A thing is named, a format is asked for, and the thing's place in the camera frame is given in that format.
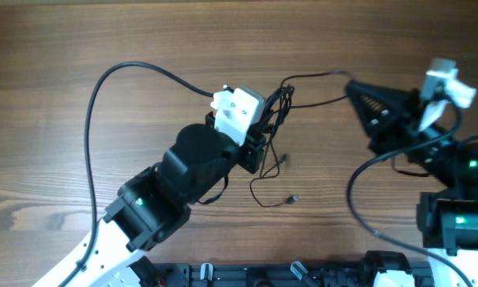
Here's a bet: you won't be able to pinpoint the black camera cable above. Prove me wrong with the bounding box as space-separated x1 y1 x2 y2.
345 103 477 287
57 61 215 287

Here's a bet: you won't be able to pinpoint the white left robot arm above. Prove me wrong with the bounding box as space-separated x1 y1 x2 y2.
36 114 268 286

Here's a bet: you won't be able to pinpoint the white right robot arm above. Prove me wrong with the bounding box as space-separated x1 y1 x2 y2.
345 80 478 286

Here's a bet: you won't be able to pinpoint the black usb cables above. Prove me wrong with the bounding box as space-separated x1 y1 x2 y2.
249 70 354 209

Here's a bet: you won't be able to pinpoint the black left camera cable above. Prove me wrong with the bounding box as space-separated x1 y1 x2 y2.
57 61 215 287

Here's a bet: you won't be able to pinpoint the black right camera cable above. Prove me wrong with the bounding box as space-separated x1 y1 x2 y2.
345 103 477 287

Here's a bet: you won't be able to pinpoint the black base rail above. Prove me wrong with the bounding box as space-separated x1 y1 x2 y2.
143 261 435 287

